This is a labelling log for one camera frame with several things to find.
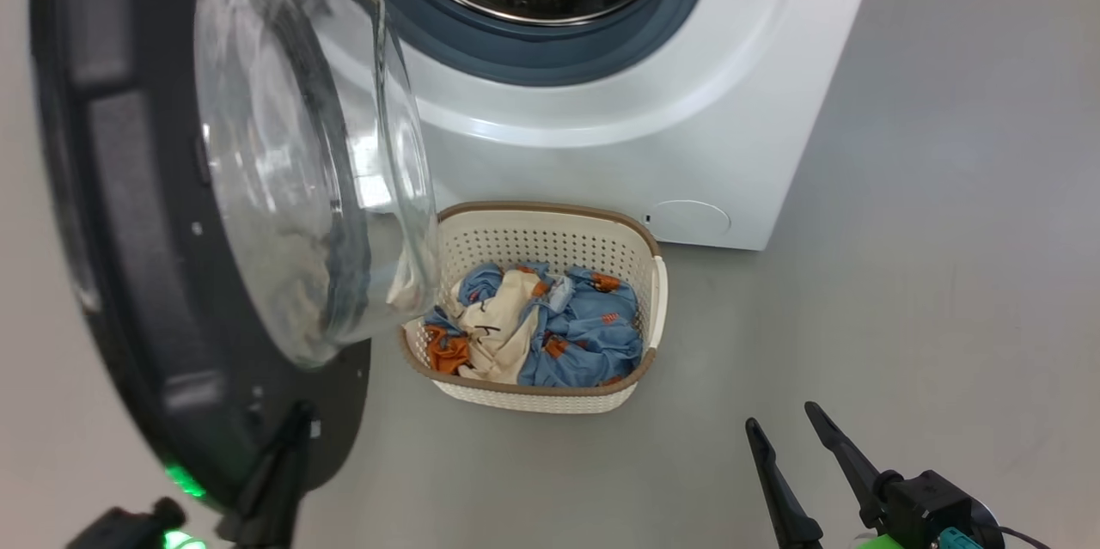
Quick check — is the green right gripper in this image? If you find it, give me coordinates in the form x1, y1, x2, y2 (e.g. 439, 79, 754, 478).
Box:
745, 401, 908, 549

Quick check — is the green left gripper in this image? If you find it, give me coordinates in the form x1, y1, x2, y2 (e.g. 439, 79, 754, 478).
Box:
163, 401, 317, 549

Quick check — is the blue garment with orange print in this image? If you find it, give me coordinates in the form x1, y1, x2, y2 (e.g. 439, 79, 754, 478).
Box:
516, 265, 644, 388

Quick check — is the cream garment with orange cuffs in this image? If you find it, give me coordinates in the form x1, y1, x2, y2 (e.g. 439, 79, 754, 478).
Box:
424, 263, 551, 385

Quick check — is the black round glass washer door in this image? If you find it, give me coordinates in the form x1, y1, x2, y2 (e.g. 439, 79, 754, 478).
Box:
30, 0, 441, 515

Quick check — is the white front-load washing machine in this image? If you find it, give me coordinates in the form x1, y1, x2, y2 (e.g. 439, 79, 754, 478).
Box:
296, 0, 888, 252

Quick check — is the grey rubber door gasket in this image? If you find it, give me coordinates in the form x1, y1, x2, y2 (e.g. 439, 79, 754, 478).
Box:
325, 0, 713, 88

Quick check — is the round white filter cover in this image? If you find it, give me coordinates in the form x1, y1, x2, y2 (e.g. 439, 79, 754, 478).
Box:
643, 199, 732, 241

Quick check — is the cream perforated laundry basket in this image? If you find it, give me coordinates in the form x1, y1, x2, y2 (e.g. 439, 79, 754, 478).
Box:
398, 201, 669, 415

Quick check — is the black cable with teal connector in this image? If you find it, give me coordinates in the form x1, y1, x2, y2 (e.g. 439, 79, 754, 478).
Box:
938, 525, 1054, 549

